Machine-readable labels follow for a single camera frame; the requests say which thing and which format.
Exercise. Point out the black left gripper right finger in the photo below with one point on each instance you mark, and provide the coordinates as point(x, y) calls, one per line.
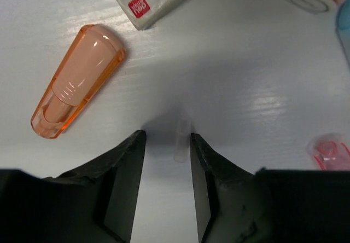
point(233, 205)

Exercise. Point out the blue highlighter marker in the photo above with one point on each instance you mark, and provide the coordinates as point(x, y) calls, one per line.
point(342, 28)

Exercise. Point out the pink capsule correction tape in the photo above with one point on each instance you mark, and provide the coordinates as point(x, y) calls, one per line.
point(329, 152)

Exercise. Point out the orange capsule correction tape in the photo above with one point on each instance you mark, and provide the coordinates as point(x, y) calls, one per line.
point(94, 55)

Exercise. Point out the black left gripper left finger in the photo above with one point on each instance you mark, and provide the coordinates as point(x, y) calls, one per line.
point(94, 202)

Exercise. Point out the clear pen cap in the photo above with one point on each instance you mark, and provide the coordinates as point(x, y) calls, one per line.
point(182, 140)

